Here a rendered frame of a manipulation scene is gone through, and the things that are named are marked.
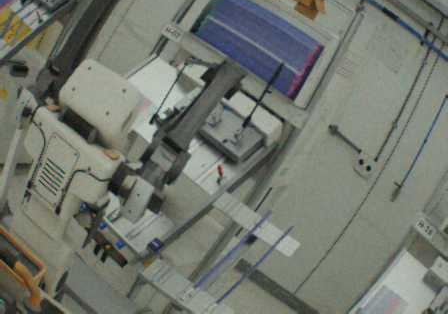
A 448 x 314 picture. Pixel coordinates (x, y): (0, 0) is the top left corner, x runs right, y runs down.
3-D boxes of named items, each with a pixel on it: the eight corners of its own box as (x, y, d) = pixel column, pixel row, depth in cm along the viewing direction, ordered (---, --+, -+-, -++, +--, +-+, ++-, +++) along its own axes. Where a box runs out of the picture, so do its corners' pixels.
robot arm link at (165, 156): (146, 162, 154) (163, 177, 154) (167, 134, 160) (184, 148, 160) (134, 176, 161) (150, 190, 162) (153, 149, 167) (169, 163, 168)
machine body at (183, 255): (126, 340, 263) (176, 265, 246) (43, 252, 291) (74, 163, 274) (190, 320, 320) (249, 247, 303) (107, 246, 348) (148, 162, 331)
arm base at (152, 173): (122, 171, 149) (164, 200, 148) (138, 148, 154) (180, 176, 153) (118, 188, 156) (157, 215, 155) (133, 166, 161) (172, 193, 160)
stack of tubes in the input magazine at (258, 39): (288, 98, 239) (320, 43, 232) (192, 34, 259) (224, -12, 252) (301, 101, 250) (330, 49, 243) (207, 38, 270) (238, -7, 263)
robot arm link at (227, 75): (231, 44, 181) (259, 66, 182) (211, 65, 192) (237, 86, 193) (143, 153, 156) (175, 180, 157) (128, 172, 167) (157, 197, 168)
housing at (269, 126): (266, 158, 252) (268, 135, 240) (176, 89, 271) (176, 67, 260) (279, 145, 255) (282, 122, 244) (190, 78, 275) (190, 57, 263)
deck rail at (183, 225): (144, 264, 221) (142, 257, 216) (140, 260, 222) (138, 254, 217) (277, 153, 252) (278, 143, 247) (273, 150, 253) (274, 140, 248)
